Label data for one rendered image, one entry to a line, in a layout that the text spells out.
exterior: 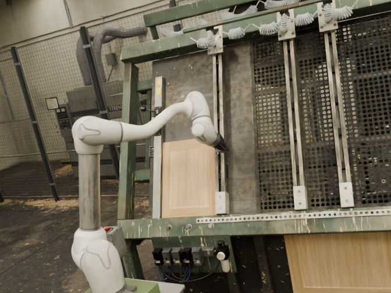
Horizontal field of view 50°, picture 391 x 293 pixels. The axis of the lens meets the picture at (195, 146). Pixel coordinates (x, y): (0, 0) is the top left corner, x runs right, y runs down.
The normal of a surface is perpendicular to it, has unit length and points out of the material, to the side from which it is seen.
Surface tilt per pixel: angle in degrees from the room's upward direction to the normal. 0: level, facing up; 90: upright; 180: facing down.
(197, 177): 60
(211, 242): 90
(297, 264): 90
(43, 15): 90
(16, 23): 90
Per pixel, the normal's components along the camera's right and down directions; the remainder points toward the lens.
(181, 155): -0.39, -0.25
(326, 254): -0.33, 0.27
